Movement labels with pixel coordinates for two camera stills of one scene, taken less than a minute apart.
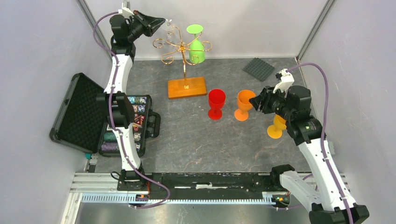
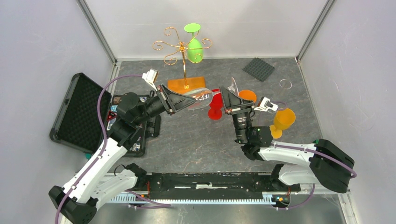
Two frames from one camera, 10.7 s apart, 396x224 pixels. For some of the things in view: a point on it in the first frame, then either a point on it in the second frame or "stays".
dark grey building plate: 258,69 stays
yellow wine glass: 275,131 stays
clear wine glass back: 169,40 → 203,97
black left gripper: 150,24 → 174,101
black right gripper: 266,96 → 234,105
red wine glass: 216,99 stays
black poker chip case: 81,122 stays
